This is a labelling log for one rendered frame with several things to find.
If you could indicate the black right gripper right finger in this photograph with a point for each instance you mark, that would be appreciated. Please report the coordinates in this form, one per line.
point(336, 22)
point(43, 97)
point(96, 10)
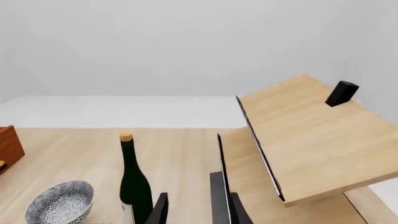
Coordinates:
point(241, 215)

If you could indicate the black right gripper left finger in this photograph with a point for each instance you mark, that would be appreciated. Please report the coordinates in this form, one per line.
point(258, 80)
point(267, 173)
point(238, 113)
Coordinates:
point(158, 212)

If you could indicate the dark green wine bottle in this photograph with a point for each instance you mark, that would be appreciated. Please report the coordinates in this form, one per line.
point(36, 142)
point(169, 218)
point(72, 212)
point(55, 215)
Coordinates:
point(135, 184)

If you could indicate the red-brown wooden cabinet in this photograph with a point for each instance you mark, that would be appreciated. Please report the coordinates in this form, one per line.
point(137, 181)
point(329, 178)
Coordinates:
point(9, 144)

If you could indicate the blue white patterned bowl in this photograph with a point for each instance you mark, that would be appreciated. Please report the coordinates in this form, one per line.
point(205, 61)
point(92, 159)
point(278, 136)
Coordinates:
point(59, 205)

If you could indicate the pale wooden two-tier shelf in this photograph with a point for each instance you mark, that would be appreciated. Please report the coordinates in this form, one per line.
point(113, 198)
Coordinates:
point(314, 144)

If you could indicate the small black block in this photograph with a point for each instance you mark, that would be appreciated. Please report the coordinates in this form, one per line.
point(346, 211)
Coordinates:
point(341, 93)

